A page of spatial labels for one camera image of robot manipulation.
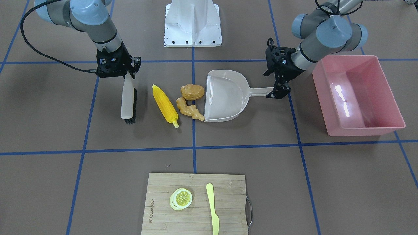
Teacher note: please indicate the beige brush black bristles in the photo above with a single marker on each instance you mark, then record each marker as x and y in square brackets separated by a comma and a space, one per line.
[128, 101]

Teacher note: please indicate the yellow toy lemon slice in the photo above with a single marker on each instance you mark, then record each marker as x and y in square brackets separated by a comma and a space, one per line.
[180, 199]

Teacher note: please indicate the yellow plastic toy knife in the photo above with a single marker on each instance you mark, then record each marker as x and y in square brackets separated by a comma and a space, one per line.
[214, 217]

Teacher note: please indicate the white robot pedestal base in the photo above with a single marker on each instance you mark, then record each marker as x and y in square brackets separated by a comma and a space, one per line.
[192, 23]

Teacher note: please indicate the beige plastic dustpan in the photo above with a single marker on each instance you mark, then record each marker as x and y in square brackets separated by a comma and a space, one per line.
[227, 95]

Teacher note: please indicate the yellow toy corn cob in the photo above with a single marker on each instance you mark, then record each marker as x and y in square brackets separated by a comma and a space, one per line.
[166, 107]

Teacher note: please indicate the bamboo cutting board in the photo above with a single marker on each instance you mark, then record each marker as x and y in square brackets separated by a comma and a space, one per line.
[230, 198]

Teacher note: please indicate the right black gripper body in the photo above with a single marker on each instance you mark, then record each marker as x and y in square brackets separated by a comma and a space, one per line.
[125, 53]

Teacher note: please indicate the tan toy ginger root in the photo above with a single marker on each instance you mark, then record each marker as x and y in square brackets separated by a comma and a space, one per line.
[191, 110]

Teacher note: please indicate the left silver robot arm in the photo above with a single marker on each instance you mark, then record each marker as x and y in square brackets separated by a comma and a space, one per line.
[323, 32]

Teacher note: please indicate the pink plastic bin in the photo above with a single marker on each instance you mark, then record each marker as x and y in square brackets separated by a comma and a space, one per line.
[355, 97]

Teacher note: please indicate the brown toy potato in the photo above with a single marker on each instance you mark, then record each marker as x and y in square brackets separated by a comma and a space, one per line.
[192, 91]

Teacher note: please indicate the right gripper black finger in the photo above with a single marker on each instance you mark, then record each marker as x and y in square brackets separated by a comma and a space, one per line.
[135, 66]

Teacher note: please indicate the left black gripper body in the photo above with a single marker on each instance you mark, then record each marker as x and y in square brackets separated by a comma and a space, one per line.
[287, 68]

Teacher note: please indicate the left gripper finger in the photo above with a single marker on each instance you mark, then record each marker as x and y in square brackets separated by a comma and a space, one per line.
[277, 88]
[283, 89]

